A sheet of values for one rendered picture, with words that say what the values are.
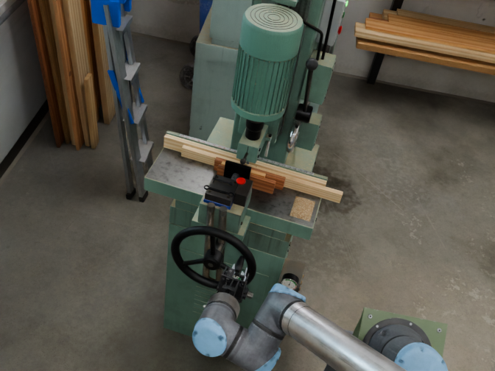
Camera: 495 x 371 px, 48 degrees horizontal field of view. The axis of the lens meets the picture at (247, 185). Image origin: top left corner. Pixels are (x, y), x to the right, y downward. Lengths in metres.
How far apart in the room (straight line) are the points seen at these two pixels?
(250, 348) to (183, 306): 1.01
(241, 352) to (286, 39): 0.84
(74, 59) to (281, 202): 1.60
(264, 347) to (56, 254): 1.66
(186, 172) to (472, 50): 2.43
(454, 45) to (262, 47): 2.42
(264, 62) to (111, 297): 1.50
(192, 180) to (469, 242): 1.94
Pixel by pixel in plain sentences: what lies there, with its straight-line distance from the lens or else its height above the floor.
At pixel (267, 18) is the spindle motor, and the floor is 1.50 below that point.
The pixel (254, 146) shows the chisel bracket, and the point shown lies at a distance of 1.83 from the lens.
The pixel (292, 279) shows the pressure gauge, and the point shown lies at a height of 0.69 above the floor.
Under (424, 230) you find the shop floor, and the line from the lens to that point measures 3.34.
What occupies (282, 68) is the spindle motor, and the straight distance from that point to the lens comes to 1.63.
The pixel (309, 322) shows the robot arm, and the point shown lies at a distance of 1.34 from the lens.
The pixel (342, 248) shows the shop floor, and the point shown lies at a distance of 3.05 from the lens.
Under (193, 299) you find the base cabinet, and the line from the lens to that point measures 2.34.
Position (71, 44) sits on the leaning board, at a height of 0.68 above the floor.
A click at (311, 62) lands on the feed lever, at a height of 1.45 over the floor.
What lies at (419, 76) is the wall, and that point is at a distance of 4.46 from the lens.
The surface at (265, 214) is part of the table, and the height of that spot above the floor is 0.90.
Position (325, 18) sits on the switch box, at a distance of 1.90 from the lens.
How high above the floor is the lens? 2.23
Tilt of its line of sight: 43 degrees down
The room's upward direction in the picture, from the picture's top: 11 degrees clockwise
